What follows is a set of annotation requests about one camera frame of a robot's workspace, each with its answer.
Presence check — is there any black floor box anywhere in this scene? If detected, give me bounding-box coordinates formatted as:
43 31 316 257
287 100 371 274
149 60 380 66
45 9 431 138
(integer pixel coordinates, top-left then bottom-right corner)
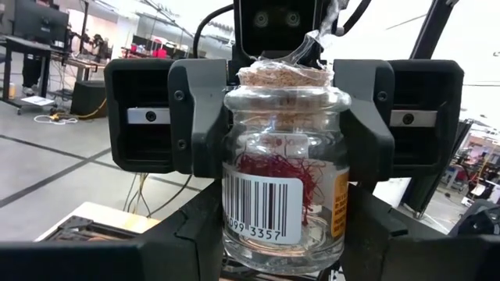
70 80 107 118

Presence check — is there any black desk monitor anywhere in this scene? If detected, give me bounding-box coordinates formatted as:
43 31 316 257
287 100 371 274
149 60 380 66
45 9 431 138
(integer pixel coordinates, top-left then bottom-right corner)
13 0 70 44

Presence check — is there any small glass saffron jar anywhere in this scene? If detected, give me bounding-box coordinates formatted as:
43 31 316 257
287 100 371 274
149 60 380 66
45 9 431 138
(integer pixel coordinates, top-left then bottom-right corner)
221 0 352 276

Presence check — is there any black table frame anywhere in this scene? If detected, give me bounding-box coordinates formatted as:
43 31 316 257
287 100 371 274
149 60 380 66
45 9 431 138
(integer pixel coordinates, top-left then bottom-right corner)
42 215 145 242

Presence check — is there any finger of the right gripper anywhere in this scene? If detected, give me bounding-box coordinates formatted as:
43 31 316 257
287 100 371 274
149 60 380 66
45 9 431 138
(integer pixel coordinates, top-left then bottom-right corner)
167 58 230 180
334 59 396 192

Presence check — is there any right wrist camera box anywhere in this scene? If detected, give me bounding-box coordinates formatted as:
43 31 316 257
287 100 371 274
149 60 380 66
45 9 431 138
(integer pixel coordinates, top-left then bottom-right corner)
233 0 326 59

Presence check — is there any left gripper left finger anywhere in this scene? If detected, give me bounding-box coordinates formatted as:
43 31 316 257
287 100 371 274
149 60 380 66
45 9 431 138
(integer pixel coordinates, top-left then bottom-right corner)
0 181 224 281

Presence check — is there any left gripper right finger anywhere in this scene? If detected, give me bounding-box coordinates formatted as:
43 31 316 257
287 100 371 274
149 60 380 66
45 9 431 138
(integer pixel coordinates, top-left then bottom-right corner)
339 183 500 281

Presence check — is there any dark office desk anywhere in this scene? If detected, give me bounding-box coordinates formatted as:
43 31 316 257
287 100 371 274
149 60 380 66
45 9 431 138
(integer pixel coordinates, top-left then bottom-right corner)
0 34 109 114

